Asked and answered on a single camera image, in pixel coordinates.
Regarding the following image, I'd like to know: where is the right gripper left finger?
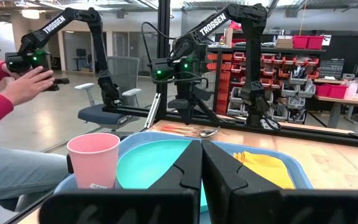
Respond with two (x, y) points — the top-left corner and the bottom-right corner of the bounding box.
(39, 139), (203, 224)

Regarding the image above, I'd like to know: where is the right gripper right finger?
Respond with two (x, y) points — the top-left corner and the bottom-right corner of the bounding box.
(201, 139), (358, 224)

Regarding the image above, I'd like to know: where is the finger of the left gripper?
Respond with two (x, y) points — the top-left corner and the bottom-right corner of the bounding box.
(175, 93), (186, 124)
(185, 93), (198, 124)

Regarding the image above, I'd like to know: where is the fork with orange handle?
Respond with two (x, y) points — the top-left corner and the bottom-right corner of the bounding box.
(162, 124), (222, 133)

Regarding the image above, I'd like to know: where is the spoon with orange handle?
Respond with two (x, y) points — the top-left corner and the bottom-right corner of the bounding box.
(161, 128), (221, 138)

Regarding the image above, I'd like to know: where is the yellow cloth napkin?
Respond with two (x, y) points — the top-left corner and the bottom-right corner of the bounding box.
(232, 151), (296, 190)

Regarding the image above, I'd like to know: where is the turquoise round plate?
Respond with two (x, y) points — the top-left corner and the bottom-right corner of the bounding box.
(116, 139), (209, 214)

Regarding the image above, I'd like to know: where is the pink plastic cup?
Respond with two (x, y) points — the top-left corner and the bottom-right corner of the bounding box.
(66, 133), (121, 190)

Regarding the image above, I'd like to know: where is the blue plastic tray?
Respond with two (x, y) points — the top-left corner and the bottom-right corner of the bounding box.
(53, 131), (314, 224)

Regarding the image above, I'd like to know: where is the grey office chair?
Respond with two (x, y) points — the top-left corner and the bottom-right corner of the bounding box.
(74, 55), (143, 131)

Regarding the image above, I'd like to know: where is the shelf rack with bins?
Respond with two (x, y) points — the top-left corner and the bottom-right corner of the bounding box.
(206, 21), (328, 125)

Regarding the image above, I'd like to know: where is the cardboard box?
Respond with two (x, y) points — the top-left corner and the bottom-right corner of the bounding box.
(275, 35), (294, 49)

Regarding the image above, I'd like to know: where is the red storage bin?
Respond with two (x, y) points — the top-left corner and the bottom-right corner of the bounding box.
(292, 35), (308, 50)
(306, 35), (325, 50)
(315, 83), (332, 97)
(328, 84), (349, 100)

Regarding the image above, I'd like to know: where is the wooden work table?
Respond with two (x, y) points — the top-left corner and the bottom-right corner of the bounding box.
(311, 77), (358, 129)

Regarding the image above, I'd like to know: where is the person's hand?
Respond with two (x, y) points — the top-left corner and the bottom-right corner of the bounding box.
(0, 65), (56, 107)

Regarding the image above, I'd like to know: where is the silver metal bracket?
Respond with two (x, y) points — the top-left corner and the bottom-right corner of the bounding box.
(143, 92), (162, 129)

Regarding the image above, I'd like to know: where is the black aluminium rig frame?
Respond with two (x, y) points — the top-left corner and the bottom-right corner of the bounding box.
(103, 0), (358, 149)

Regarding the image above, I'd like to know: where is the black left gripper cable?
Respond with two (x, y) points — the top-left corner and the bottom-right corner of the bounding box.
(140, 21), (210, 91)

